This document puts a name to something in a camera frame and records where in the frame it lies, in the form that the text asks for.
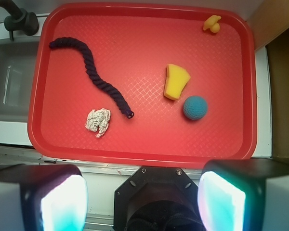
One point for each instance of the yellow sponge wedge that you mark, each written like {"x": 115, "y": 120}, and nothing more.
{"x": 176, "y": 80}

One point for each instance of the crumpled white paper ball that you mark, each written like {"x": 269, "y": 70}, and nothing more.
{"x": 98, "y": 121}

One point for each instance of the black faucet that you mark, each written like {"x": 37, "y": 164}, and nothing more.
{"x": 19, "y": 19}

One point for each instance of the yellow rubber duck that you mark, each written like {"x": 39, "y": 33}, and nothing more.
{"x": 212, "y": 24}

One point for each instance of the black octagonal mount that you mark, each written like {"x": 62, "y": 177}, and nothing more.
{"x": 157, "y": 199}

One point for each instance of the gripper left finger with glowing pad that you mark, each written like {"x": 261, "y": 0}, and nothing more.
{"x": 42, "y": 198}

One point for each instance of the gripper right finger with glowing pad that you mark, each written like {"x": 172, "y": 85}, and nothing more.
{"x": 244, "y": 195}

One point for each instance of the red plastic tray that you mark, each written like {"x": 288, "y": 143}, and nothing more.
{"x": 114, "y": 56}

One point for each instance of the blue textured ball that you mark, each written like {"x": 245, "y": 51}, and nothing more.
{"x": 195, "y": 107}

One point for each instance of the brown cardboard box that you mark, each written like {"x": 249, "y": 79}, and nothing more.
{"x": 270, "y": 26}

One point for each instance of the grey sink basin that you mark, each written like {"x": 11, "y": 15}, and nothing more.
{"x": 17, "y": 66}

